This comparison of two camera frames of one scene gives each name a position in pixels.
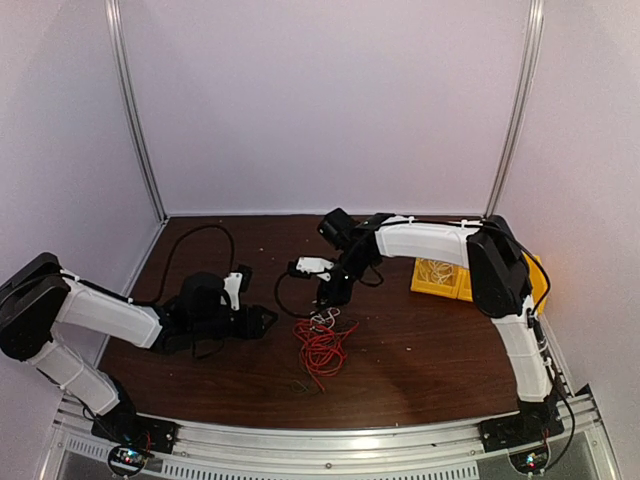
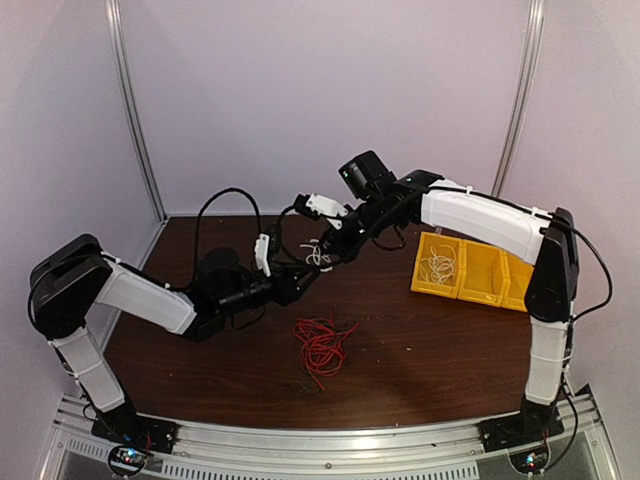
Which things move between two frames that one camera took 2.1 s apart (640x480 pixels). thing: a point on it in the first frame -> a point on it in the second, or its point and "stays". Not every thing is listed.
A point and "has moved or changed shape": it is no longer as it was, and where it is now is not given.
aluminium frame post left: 114,17 stays
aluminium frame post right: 524,100 stays
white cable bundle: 320,318 has moved or changed shape
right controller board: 529,462 stays
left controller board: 127,460 stays
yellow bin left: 436,278 stays
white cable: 438,272 stays
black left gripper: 250,325 -> 285,281
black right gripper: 340,296 -> 346,249
